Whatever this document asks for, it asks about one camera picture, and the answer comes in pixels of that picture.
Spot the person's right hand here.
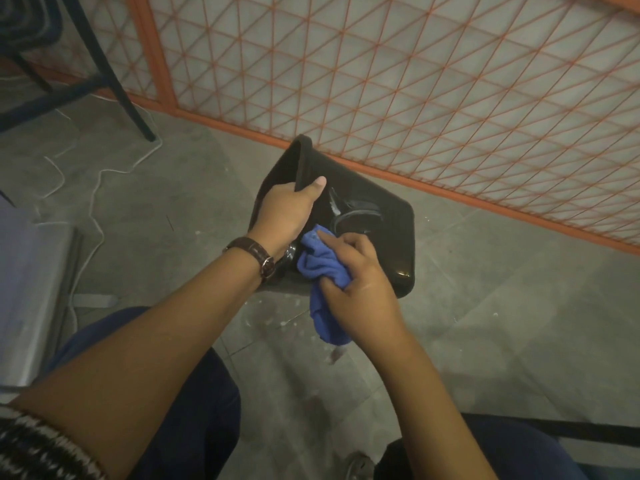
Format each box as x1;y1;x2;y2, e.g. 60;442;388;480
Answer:
316;230;409;348

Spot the person's left hand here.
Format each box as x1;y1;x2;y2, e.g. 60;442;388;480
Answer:
248;176;328;251

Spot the blue cleaning cloth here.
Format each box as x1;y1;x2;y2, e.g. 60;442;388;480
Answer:
296;225;354;346

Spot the black plastic bin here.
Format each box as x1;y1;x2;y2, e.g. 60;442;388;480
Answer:
248;135;417;300

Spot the person's right forearm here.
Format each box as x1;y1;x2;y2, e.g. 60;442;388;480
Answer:
352;325;502;480

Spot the person's left forearm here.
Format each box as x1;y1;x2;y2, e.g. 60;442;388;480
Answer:
7;244;267;480

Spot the grey shoe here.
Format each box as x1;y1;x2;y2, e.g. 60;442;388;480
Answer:
344;451;376;480

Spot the person's left trouser leg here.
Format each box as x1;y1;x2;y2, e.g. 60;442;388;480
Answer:
42;307;242;480

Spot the person's trouser leg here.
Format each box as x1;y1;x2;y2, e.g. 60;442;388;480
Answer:
387;413;640;480
42;307;242;480

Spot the person's right trouser leg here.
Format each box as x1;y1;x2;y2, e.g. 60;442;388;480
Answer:
387;413;640;480

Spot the silver metal bench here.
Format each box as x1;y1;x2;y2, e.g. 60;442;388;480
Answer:
0;195;84;395

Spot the black chair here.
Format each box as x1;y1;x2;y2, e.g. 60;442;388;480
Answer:
0;0;157;143

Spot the striped knit sleeve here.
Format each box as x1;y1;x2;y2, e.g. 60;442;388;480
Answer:
0;405;109;480

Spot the brown strap wristwatch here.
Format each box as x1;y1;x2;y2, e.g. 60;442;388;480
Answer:
221;237;278;282

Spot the orange wire mesh fence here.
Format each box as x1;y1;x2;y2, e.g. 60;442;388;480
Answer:
75;0;640;257

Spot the white cable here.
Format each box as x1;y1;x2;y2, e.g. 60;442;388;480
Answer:
0;75;164;335

